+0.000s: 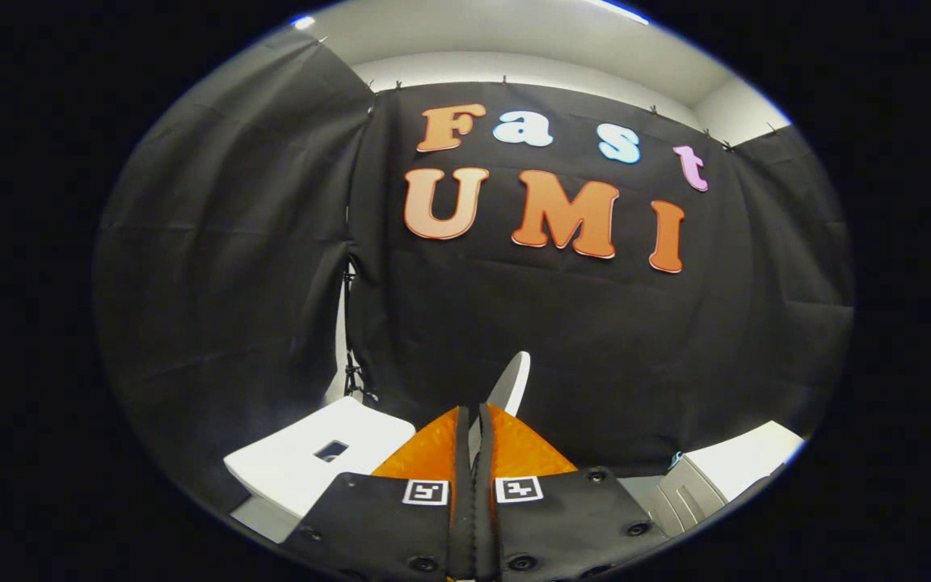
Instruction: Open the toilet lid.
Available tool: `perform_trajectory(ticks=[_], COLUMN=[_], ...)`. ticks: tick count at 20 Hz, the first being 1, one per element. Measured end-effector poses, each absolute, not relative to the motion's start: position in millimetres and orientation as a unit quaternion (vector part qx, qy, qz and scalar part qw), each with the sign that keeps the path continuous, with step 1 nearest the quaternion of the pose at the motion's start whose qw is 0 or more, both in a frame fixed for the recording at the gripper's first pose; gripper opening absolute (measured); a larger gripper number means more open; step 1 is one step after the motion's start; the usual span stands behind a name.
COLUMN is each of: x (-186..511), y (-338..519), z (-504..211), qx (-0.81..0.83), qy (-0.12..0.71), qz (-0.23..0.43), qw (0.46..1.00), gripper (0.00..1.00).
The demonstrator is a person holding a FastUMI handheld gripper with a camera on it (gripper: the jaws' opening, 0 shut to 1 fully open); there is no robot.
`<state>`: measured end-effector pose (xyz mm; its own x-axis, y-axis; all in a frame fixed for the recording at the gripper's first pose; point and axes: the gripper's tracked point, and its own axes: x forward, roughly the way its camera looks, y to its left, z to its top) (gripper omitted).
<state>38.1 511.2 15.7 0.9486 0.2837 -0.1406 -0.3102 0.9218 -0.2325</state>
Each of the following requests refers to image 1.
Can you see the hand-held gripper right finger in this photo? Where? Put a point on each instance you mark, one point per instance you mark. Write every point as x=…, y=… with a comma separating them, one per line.
x=570, y=521

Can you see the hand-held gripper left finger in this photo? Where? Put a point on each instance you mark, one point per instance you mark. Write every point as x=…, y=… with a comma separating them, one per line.
x=385, y=525

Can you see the black tripod stand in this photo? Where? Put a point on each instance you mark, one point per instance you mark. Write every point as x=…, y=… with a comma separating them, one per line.
x=350, y=376

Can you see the white drawer cabinet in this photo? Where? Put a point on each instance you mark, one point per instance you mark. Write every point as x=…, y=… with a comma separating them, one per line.
x=740, y=465

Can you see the black backdrop cloth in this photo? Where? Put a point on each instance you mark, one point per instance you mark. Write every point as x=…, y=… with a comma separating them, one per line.
x=554, y=323

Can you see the ceiling light panel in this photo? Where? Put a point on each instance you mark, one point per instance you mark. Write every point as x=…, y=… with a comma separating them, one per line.
x=304, y=22

